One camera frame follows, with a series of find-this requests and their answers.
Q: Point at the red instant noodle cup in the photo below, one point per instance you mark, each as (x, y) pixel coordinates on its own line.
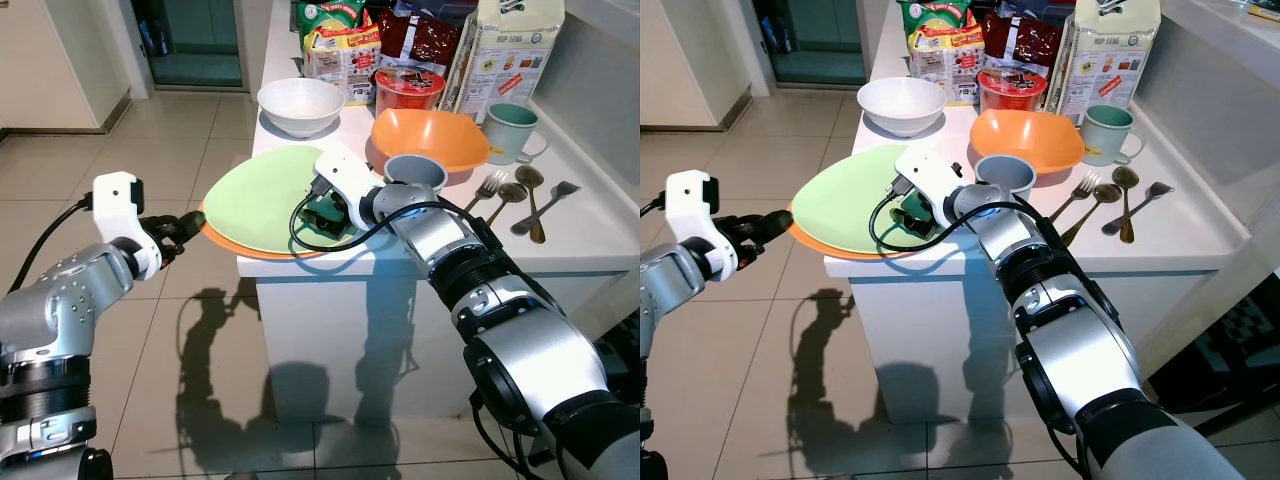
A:
(410, 92)
(1012, 90)

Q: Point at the white bowl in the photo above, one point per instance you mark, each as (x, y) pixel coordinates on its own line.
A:
(902, 105)
(300, 105)

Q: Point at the green yellow snack bag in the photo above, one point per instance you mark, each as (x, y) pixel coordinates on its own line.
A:
(340, 50)
(940, 50)

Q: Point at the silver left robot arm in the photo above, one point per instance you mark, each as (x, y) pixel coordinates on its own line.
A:
(670, 300)
(60, 310)

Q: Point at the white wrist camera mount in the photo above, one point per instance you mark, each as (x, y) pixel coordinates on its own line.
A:
(925, 172)
(690, 205)
(345, 180)
(118, 205)

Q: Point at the white cracker bag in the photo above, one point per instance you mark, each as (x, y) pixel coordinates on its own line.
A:
(510, 55)
(1110, 55)

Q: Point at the black chair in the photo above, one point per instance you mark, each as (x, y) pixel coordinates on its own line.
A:
(1225, 360)

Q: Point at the grey blue cup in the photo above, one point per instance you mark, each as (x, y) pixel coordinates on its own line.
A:
(1005, 175)
(415, 172)

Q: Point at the orange bowl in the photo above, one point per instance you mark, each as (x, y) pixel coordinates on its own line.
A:
(430, 135)
(1030, 135)

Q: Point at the dark red snack bag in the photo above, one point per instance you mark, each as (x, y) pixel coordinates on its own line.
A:
(420, 40)
(1020, 40)

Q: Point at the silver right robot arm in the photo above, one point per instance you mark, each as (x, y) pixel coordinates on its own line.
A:
(1060, 310)
(500, 300)

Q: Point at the light green plate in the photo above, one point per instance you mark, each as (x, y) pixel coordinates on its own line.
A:
(845, 198)
(255, 200)

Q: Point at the pale green mug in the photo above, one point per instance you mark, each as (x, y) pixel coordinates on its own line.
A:
(1105, 135)
(508, 135)

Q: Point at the white kitchen counter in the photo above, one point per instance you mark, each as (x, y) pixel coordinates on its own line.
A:
(950, 320)
(400, 320)

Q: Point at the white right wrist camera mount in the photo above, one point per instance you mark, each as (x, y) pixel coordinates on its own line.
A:
(345, 180)
(925, 172)

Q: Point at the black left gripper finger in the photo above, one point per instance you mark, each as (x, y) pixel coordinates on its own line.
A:
(760, 238)
(185, 221)
(768, 220)
(178, 238)

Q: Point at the dark glass door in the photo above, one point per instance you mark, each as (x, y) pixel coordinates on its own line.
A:
(195, 40)
(815, 40)

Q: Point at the bronze metal spoon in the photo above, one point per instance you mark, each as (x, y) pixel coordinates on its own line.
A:
(1125, 180)
(1100, 195)
(530, 180)
(510, 192)

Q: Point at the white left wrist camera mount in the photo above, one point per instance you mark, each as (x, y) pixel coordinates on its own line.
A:
(690, 205)
(118, 205)

